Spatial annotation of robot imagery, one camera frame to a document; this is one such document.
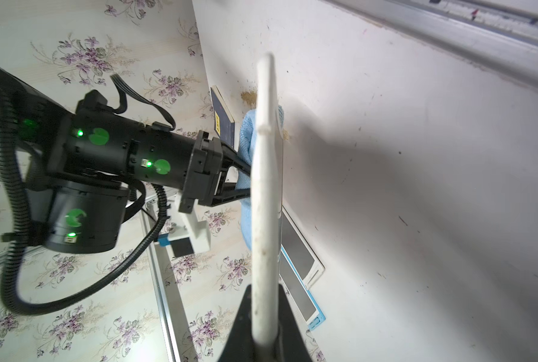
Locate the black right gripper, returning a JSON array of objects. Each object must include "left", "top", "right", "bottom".
[{"left": 178, "top": 131, "right": 251, "bottom": 214}]

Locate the dark blue book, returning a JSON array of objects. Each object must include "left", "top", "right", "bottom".
[{"left": 210, "top": 85, "right": 235, "bottom": 148}]

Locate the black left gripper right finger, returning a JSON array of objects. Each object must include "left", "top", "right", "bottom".
[{"left": 275, "top": 294, "right": 311, "bottom": 362}]

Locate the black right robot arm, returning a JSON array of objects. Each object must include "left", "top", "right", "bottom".
[{"left": 0, "top": 68, "right": 251, "bottom": 316}]

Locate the blue framed drawing tablet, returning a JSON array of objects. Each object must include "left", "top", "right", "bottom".
[{"left": 280, "top": 247, "right": 326, "bottom": 331}]

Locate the light blue microfiber cloth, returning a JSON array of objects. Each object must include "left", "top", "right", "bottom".
[{"left": 234, "top": 106, "right": 284, "bottom": 252}]

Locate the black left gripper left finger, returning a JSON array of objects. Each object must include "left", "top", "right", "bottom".
[{"left": 218, "top": 285, "right": 253, "bottom": 362}]

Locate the white framed tablet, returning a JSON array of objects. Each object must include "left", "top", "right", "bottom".
[
  {"left": 282, "top": 207, "right": 325, "bottom": 290},
  {"left": 251, "top": 53, "right": 283, "bottom": 360}
]

